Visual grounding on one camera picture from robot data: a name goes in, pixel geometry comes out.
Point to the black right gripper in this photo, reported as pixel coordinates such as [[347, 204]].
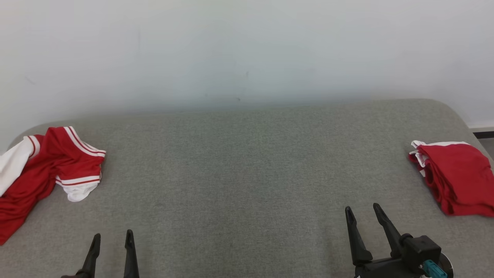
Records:
[[382, 270]]

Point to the red white shorts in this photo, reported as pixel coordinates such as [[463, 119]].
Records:
[[459, 177]]

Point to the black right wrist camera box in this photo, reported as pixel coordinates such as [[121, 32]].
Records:
[[420, 249]]

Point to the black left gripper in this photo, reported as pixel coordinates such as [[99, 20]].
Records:
[[77, 275]]

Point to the teal right camera connector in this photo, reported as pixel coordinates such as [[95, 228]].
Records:
[[434, 269]]

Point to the red white basketball jersey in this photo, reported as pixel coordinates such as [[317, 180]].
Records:
[[58, 162]]

